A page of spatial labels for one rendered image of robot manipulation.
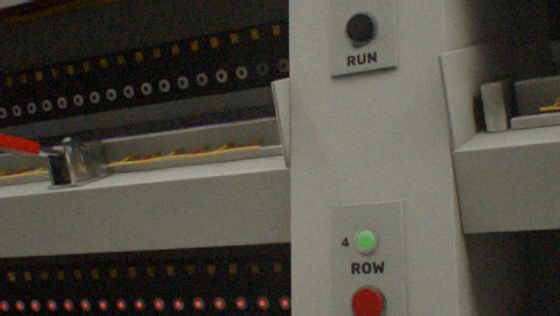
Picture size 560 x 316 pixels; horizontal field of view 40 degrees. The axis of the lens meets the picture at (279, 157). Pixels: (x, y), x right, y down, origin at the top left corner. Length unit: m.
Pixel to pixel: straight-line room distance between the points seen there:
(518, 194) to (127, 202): 0.25
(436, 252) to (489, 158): 0.06
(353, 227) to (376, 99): 0.07
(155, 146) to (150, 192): 0.07
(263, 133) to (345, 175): 0.10
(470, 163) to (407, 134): 0.04
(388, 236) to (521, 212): 0.07
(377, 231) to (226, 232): 0.10
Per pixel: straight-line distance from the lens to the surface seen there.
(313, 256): 0.43
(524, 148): 0.41
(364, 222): 0.42
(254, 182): 0.46
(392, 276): 0.41
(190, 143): 0.54
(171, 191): 0.49
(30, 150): 0.53
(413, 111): 0.42
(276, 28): 0.66
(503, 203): 0.41
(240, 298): 0.64
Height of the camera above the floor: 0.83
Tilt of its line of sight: 11 degrees up
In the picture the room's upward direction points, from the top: straight up
